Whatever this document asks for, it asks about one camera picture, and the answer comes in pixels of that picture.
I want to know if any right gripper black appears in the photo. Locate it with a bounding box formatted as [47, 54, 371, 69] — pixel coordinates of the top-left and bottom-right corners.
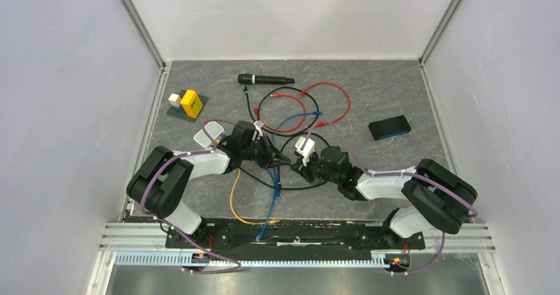
[291, 151, 341, 185]

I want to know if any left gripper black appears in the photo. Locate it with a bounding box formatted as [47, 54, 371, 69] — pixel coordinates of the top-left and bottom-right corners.
[241, 134, 291, 170]

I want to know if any long black cable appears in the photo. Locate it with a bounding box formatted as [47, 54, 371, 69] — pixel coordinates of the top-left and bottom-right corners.
[238, 132, 333, 191]

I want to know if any yellow ethernet cable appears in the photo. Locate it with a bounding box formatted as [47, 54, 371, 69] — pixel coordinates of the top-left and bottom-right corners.
[229, 170, 279, 226]

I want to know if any white network switch box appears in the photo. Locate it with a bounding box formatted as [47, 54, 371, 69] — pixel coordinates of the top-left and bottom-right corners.
[193, 121, 225, 149]

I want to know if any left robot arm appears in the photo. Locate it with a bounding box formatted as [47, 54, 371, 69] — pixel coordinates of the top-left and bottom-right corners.
[126, 121, 291, 247]

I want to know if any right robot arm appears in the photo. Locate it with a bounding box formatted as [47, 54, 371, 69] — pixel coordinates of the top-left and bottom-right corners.
[291, 146, 478, 247]

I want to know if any black microphone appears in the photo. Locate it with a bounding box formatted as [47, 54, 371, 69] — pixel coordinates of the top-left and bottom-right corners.
[237, 73, 295, 85]

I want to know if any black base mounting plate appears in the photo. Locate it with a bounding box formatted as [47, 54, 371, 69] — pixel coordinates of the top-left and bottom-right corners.
[192, 218, 425, 261]

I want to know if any yellow toy brick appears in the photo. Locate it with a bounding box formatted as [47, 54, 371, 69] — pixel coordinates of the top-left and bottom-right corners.
[180, 90, 203, 118]

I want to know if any cream toy brick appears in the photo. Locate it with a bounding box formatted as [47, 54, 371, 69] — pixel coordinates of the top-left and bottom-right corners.
[168, 94, 182, 108]

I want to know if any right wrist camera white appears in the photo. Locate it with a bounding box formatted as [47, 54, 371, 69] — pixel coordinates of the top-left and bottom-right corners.
[295, 137, 315, 166]

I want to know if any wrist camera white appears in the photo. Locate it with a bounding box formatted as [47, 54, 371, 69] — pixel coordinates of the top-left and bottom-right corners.
[295, 137, 315, 166]
[253, 120, 264, 139]

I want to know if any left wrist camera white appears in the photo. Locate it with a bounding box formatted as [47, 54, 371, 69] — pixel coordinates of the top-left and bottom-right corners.
[253, 120, 264, 139]

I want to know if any red cable loop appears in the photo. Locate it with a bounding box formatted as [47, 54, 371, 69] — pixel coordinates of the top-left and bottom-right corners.
[258, 93, 308, 134]

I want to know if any black cable loop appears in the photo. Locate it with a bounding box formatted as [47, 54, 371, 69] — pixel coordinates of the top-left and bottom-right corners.
[243, 84, 321, 137]

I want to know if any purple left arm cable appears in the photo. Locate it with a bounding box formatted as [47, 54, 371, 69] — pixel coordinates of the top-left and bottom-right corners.
[139, 117, 242, 275]

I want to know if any white cable duct strip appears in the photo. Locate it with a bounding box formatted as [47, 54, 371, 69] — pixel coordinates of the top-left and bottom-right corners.
[114, 251, 390, 269]

